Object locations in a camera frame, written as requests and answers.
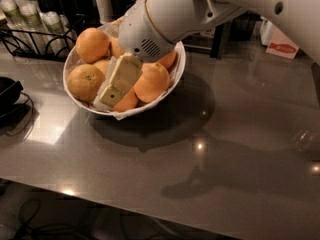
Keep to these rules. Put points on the white bowl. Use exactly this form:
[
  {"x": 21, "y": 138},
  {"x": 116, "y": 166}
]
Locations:
[{"x": 175, "y": 72}]

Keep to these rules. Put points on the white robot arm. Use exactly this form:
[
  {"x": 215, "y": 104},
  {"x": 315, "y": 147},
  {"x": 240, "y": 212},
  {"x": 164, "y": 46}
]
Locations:
[{"x": 298, "y": 19}]

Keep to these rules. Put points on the white cup of sticks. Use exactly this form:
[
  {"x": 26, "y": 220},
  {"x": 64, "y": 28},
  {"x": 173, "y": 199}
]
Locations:
[{"x": 105, "y": 11}]

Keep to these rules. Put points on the black wire rack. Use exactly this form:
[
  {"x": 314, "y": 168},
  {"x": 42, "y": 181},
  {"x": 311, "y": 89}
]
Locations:
[{"x": 41, "y": 45}]

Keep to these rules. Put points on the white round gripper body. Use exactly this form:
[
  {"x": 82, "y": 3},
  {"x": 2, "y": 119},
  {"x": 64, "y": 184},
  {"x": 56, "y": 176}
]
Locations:
[{"x": 141, "y": 32}]

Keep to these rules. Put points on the red white card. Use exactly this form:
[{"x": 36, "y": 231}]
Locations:
[{"x": 281, "y": 45}]

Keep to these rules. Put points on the black dish left edge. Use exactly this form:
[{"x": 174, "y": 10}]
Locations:
[{"x": 12, "y": 97}]

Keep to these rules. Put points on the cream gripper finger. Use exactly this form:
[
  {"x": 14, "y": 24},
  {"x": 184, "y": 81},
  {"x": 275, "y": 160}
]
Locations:
[
  {"x": 107, "y": 95},
  {"x": 127, "y": 71}
]

